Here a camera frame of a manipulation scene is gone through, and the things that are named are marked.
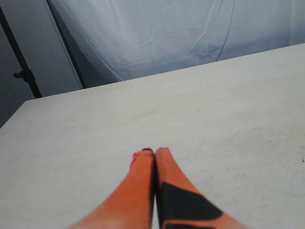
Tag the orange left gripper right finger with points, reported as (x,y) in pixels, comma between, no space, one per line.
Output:
(180,204)

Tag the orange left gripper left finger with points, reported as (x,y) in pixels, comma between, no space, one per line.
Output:
(130,205)

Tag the white backdrop cloth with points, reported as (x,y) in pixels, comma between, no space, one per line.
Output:
(75,44)

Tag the black backdrop stand pole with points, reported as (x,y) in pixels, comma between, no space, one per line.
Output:
(26,74)

